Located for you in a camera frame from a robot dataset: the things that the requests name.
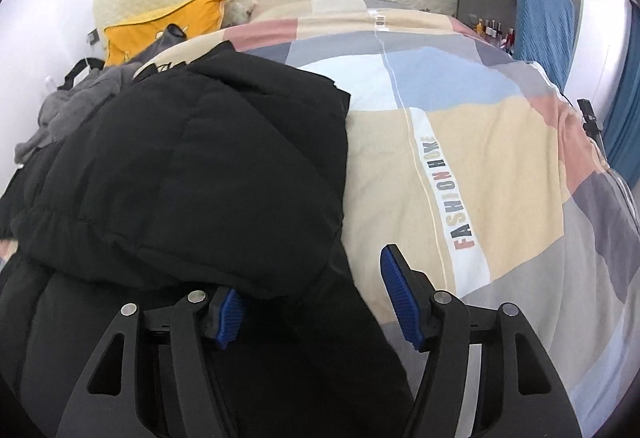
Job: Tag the blue curtain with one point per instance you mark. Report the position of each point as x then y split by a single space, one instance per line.
622 118

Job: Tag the pastel patchwork quilt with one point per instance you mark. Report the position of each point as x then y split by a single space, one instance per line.
500 168

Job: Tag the beige pillow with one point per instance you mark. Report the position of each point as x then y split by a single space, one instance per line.
270 11

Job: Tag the dark grey garment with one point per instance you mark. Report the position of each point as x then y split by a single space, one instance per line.
112 86

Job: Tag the blue chair cover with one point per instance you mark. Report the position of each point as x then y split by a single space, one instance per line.
545 18

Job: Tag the light grey garment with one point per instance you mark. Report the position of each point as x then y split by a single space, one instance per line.
55 123

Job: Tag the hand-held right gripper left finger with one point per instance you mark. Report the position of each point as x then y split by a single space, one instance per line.
227 318

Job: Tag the black device on stand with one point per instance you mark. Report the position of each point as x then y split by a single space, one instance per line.
589 118

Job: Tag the row of small bottles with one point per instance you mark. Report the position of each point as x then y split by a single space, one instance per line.
492 33

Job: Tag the yellow pillow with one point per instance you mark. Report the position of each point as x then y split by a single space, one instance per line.
200 18

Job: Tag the black puffer jacket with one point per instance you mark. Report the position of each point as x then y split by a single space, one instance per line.
175 168

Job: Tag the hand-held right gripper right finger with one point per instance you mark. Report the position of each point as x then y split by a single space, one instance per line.
400 298

